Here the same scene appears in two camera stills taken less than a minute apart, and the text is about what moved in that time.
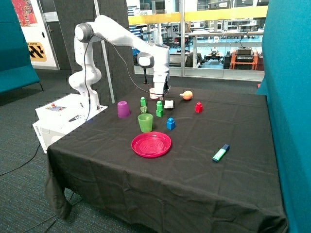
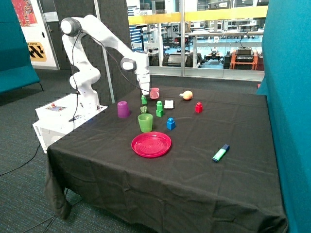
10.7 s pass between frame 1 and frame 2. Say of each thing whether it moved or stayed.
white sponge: stayed
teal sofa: stayed
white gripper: moved
